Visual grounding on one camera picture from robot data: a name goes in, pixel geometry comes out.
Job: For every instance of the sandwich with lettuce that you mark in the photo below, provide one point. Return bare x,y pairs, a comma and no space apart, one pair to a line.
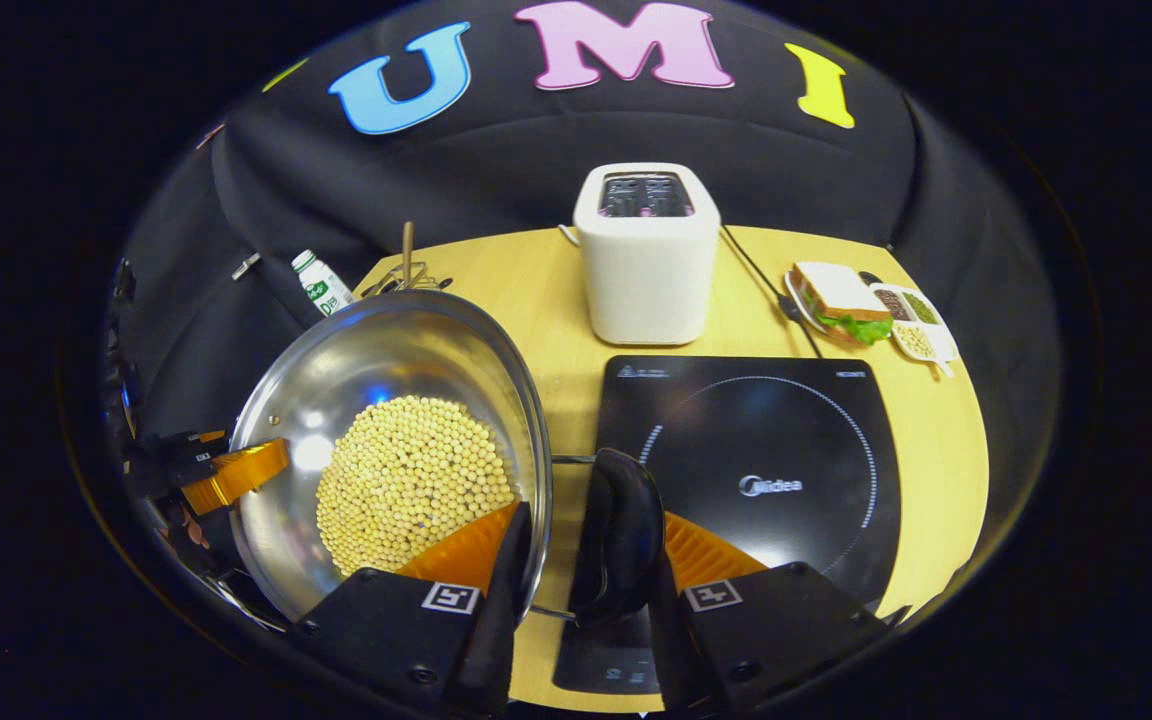
836,295

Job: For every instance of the small black round object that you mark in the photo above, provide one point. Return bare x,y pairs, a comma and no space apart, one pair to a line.
869,277

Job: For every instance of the black backdrop cloth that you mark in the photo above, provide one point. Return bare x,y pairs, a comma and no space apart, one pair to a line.
496,160

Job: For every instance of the white bottle green label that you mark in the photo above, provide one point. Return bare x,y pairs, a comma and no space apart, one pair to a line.
321,285

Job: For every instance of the stainless steel pot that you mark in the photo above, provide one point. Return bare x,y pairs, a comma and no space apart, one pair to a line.
416,350

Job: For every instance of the white divided dish with beans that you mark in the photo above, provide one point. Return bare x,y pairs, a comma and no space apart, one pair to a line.
921,340

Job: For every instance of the white sandwich plate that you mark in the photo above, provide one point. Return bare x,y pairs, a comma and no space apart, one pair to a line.
798,305

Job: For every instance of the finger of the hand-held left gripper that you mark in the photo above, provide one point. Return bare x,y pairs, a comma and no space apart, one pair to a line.
171,450
236,475

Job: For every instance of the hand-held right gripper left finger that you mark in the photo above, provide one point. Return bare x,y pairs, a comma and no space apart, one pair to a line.
496,620

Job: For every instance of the silver clip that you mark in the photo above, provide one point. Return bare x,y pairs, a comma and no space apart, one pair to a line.
246,266

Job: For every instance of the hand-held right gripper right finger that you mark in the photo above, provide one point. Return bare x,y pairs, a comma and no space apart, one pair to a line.
776,630

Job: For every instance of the white toaster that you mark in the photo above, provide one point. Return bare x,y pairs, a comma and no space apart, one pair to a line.
646,270

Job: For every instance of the pile of soybeans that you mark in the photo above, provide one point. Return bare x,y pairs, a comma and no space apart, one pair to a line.
406,480

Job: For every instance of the black induction cooktop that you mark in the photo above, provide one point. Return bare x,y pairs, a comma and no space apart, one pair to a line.
786,430

